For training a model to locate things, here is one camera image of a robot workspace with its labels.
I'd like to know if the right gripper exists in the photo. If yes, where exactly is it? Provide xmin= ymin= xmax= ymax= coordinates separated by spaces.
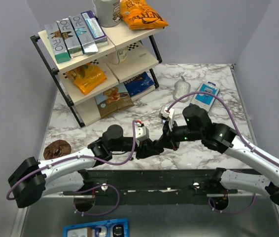
xmin=155 ymin=118 xmax=203 ymax=151

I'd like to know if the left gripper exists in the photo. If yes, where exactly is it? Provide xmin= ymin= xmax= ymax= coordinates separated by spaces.
xmin=110 ymin=138 xmax=160 ymax=160

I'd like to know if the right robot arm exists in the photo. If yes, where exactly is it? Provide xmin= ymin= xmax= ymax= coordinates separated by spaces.
xmin=157 ymin=105 xmax=279 ymax=206

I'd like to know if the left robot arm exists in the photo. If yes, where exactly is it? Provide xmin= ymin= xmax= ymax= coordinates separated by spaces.
xmin=6 ymin=121 xmax=164 ymax=208

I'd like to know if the blue razor package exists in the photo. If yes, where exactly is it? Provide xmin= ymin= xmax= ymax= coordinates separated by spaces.
xmin=190 ymin=81 xmax=220 ymax=112

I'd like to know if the brown snack bag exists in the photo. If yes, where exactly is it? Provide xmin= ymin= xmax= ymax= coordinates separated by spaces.
xmin=95 ymin=83 xmax=134 ymax=119

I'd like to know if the blue chips bag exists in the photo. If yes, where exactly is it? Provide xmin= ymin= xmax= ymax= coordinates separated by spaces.
xmin=123 ymin=72 xmax=154 ymax=97

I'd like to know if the three tier shelf rack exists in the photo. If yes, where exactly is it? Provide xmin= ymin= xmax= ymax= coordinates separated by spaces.
xmin=31 ymin=22 xmax=162 ymax=127

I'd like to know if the blue tray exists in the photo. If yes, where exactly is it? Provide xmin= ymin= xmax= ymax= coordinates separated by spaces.
xmin=63 ymin=218 xmax=130 ymax=237

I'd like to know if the orange snack bag middle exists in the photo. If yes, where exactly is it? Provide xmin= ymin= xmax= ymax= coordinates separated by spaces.
xmin=66 ymin=63 xmax=107 ymax=95

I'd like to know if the white cup middle shelf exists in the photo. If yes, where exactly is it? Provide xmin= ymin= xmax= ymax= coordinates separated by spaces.
xmin=108 ymin=47 xmax=128 ymax=65

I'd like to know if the purple white box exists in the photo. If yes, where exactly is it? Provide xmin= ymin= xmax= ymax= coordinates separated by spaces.
xmin=81 ymin=10 xmax=108 ymax=47

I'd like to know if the silver brown toothpaste box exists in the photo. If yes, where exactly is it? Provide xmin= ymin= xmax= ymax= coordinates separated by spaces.
xmin=57 ymin=18 xmax=83 ymax=58

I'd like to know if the silver blue toothpaste box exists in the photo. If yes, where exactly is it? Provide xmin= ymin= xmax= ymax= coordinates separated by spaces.
xmin=70 ymin=14 xmax=98 ymax=55

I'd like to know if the teal silver toothpaste box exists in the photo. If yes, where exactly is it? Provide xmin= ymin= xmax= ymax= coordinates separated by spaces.
xmin=44 ymin=22 xmax=70 ymax=64

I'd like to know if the orange chips bag top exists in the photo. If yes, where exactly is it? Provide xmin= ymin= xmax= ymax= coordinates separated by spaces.
xmin=120 ymin=0 xmax=168 ymax=30

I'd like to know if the grey printed mug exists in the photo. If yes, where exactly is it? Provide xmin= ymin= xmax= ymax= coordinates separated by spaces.
xmin=92 ymin=0 xmax=121 ymax=28

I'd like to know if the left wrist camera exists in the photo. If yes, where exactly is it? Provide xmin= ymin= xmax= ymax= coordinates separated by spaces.
xmin=135 ymin=126 xmax=149 ymax=142

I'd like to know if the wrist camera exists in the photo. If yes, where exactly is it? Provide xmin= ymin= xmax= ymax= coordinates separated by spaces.
xmin=135 ymin=126 xmax=149 ymax=142
xmin=159 ymin=106 xmax=174 ymax=131

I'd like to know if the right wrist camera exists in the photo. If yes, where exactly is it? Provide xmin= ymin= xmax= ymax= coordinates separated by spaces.
xmin=159 ymin=106 xmax=174 ymax=131

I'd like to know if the black mounting rail base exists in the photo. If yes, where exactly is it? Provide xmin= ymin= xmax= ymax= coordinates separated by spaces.
xmin=74 ymin=168 xmax=227 ymax=206

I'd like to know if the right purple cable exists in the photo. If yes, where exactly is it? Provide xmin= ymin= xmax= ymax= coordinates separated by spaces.
xmin=166 ymin=91 xmax=279 ymax=215

